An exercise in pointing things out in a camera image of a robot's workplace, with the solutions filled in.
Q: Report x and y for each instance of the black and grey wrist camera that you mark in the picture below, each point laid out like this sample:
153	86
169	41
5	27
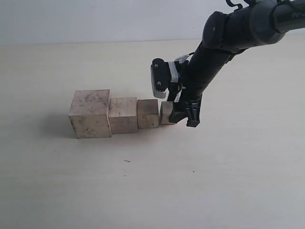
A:
165	79

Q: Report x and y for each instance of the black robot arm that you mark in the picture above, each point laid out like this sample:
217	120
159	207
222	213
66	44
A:
262	22

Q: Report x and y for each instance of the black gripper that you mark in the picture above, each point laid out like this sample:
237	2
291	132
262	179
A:
191	78

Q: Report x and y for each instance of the third largest wooden cube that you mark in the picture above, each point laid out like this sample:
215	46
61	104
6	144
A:
147	113

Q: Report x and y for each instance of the smallest wooden cube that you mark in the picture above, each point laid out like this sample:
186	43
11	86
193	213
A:
165	112

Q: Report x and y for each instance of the second largest wooden cube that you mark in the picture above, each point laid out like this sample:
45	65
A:
123	115

